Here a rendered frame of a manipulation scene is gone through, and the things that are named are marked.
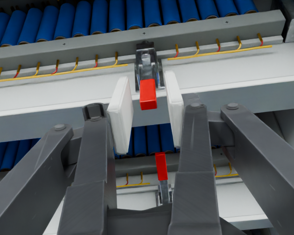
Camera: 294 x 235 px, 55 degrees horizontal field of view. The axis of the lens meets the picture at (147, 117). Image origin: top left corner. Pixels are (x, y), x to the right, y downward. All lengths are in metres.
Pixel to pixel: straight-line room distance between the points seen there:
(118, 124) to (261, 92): 0.17
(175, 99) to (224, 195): 0.26
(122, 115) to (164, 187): 0.21
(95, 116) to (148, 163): 0.25
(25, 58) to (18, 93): 0.04
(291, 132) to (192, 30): 0.18
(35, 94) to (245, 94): 0.21
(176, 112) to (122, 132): 0.03
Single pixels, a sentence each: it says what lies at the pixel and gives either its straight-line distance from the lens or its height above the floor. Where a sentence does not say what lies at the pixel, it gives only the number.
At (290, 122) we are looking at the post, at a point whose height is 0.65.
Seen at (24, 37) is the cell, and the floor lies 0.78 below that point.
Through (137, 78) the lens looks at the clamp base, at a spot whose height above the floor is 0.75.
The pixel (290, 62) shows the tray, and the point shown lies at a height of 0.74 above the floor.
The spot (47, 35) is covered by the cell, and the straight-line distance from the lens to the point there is 0.34.
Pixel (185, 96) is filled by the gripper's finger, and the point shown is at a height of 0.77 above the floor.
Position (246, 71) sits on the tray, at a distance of 0.29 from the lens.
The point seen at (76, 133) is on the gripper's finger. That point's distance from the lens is 0.16.
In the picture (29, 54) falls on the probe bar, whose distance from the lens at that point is 0.32.
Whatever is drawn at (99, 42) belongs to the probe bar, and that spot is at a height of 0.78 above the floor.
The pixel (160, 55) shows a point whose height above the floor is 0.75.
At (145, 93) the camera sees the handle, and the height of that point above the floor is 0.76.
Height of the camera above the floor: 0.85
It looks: 31 degrees down
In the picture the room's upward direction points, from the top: 9 degrees counter-clockwise
